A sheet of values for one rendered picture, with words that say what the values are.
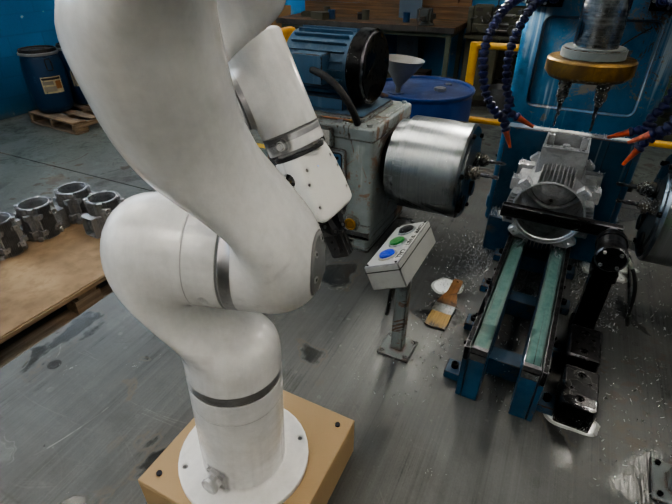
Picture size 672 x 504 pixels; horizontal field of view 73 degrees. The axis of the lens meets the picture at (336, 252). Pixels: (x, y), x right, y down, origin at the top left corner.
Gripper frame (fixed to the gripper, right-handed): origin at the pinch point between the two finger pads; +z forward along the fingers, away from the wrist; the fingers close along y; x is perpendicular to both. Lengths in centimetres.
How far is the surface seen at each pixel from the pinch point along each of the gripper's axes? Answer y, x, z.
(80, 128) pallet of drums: 228, 420, -76
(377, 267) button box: 8.4, 0.7, 9.2
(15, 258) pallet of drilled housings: 47, 242, -3
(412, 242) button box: 16.2, -3.3, 9.0
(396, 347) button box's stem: 15.6, 8.7, 32.6
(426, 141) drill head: 54, 4, 0
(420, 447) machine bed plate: -3.9, -1.8, 39.0
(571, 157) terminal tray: 61, -25, 14
